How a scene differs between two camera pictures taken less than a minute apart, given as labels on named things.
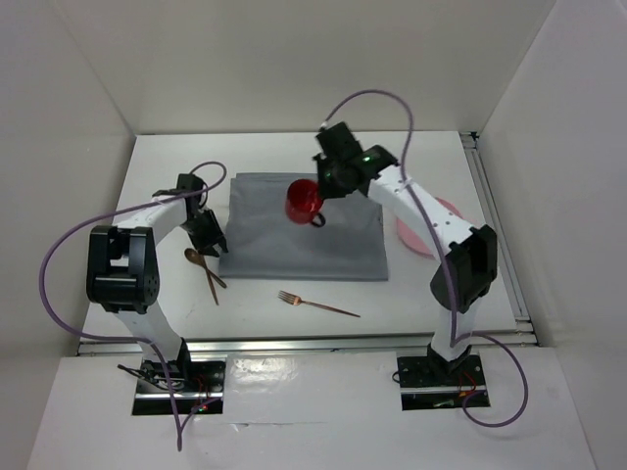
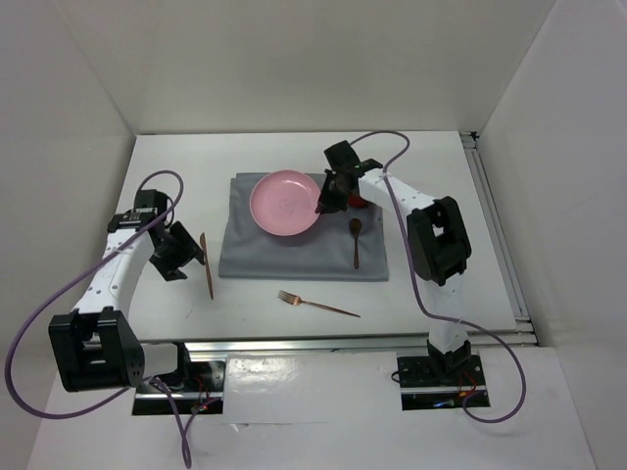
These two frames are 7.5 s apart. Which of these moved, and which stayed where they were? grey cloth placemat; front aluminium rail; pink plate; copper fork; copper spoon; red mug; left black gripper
Moved: red mug; pink plate; left black gripper; copper spoon
Stayed: front aluminium rail; copper fork; grey cloth placemat
